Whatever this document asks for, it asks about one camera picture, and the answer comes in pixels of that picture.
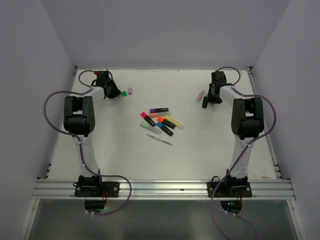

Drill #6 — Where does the pastel peach highlighter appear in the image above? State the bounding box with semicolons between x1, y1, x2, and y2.
207;103;215;110

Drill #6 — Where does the pastel purple cap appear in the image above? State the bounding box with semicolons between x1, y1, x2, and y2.
127;87;133;95

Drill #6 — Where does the green cap black highlighter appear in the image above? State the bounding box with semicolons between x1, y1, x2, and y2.
201;95;208;109

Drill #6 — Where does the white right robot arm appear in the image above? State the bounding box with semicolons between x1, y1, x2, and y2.
207;70;265;198

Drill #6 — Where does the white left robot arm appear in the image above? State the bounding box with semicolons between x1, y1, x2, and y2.
63;70;121;198

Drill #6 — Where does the thin grey pen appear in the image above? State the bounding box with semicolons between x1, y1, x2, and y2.
146;134;173;146

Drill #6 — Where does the pink cap black highlighter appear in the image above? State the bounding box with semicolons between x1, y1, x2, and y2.
140;112;156;127

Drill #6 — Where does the purple cap black highlighter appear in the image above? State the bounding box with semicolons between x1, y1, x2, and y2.
149;108;169;114

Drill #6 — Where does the pastel yellow highlighter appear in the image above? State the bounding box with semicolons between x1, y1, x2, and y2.
164;115;184;130

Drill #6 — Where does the pastel green highlighter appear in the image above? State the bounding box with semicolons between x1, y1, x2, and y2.
140;122;162;135

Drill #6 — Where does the pastel orange highlighter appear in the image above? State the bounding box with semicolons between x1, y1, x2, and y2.
149;112;168;118

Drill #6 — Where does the orange cap black highlighter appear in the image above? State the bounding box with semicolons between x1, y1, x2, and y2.
157;117;176;129

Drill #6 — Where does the blue cap black highlighter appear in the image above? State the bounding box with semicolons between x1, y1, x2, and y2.
156;122;174;137

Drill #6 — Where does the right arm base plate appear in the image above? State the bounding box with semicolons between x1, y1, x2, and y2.
206;176;253;214

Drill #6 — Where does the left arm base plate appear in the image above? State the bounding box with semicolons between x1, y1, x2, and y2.
72;175;120;213

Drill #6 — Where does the aluminium front rail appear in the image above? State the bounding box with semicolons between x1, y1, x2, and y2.
31;179;296;201

